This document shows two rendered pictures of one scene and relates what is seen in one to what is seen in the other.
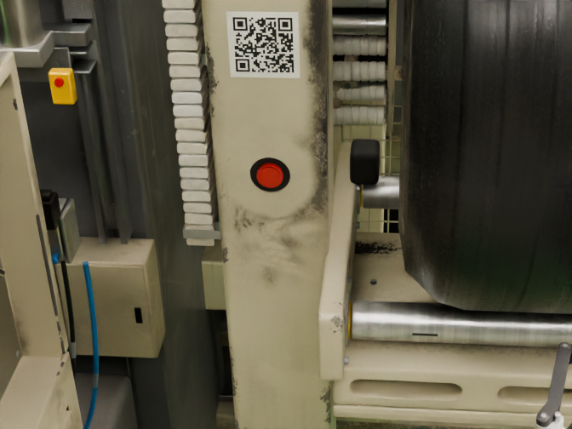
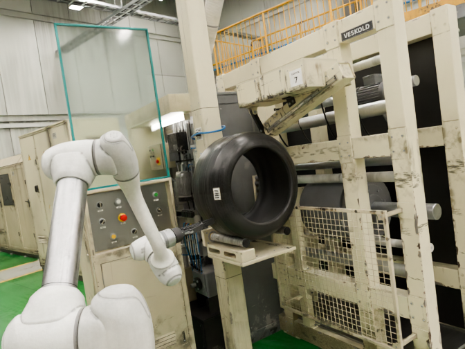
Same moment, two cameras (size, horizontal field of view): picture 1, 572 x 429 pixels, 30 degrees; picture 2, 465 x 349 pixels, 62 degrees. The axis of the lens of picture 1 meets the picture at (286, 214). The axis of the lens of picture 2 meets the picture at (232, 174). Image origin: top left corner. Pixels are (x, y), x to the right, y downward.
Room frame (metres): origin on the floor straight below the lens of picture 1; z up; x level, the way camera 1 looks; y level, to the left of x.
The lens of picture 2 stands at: (-0.36, -1.90, 1.36)
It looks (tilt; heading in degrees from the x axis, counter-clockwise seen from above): 3 degrees down; 50
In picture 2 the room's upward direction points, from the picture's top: 8 degrees counter-clockwise
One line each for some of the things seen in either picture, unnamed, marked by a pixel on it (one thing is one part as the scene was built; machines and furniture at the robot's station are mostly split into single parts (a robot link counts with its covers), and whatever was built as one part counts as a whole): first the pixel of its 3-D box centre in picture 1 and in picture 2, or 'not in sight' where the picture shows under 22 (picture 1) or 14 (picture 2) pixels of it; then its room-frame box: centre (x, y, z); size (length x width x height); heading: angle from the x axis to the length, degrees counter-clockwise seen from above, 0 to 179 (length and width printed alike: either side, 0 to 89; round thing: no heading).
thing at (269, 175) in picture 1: (270, 173); not in sight; (1.04, 0.02, 1.06); 0.03 x 0.02 x 0.03; 83
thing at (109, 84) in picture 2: not in sight; (115, 105); (0.67, 0.32, 1.75); 0.55 x 0.02 x 0.95; 173
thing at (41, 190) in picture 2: not in sight; (75, 197); (1.48, 3.78, 1.05); 1.61 x 0.73 x 2.10; 98
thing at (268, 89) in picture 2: not in sight; (283, 85); (1.37, -0.41, 1.71); 0.61 x 0.25 x 0.15; 83
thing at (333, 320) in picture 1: (343, 249); (231, 230); (1.11, -0.07, 0.90); 0.40 x 0.03 x 0.10; 173
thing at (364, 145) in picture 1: (365, 162); not in sight; (1.21, -0.11, 0.97); 0.05 x 0.04 x 0.05; 173
